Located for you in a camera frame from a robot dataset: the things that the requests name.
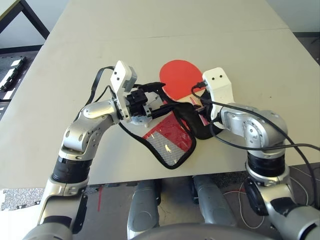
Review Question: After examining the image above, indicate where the grey left robot leg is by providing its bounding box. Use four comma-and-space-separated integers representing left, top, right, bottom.
127, 179, 162, 240

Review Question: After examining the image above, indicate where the grey-blue plush zipper toy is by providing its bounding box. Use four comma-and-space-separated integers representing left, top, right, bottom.
129, 114, 153, 128

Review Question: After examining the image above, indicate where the grey robot leg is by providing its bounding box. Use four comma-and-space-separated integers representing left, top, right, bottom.
192, 174, 237, 227
127, 179, 162, 240

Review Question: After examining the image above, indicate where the black and red paddle case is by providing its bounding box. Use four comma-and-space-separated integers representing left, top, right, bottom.
117, 81, 226, 170

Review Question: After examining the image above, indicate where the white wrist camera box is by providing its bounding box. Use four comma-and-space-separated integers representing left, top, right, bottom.
109, 59, 138, 123
201, 66, 235, 130

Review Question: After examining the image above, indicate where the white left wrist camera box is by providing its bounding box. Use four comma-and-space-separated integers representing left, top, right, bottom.
109, 59, 138, 123

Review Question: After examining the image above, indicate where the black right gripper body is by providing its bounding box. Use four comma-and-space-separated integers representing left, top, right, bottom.
202, 87, 214, 118

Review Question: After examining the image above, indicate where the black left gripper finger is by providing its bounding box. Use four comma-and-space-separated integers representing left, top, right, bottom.
136, 81, 166, 94
149, 103, 182, 120

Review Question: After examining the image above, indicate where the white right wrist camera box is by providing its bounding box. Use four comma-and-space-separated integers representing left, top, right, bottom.
201, 66, 235, 130

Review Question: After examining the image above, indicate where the speckled grey floor mat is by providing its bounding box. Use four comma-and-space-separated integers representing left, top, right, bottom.
0, 187, 46, 212

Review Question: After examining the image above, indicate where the white floor cable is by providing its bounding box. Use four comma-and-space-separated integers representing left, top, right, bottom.
223, 181, 266, 230

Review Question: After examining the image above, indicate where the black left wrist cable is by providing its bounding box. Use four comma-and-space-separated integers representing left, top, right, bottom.
84, 65, 120, 108

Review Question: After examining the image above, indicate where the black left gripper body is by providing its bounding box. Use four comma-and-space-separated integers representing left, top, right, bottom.
126, 89, 153, 120

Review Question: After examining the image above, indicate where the red ping-pong paddle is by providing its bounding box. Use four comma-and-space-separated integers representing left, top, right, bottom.
159, 59, 205, 111

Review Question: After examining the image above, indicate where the grey robot torso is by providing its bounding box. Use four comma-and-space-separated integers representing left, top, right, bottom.
129, 222, 281, 240

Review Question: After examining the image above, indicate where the black metal table frame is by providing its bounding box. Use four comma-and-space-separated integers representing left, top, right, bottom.
0, 0, 51, 55

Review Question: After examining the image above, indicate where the grey right robot leg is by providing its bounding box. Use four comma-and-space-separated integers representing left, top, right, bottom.
192, 174, 237, 227

